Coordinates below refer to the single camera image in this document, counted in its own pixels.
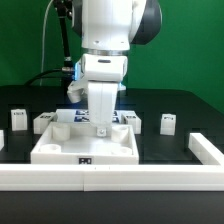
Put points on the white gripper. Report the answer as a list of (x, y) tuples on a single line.
[(101, 78)]

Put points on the white square tabletop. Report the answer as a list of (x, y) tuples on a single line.
[(78, 143)]

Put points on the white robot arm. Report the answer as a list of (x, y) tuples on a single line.
[(108, 28)]

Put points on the white block left edge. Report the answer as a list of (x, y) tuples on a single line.
[(1, 139)]

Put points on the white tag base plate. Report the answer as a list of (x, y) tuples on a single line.
[(82, 115)]

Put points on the white U-shaped obstacle wall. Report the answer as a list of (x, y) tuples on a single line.
[(209, 176)]

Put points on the black camera stand pole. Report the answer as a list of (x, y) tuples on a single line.
[(64, 12)]

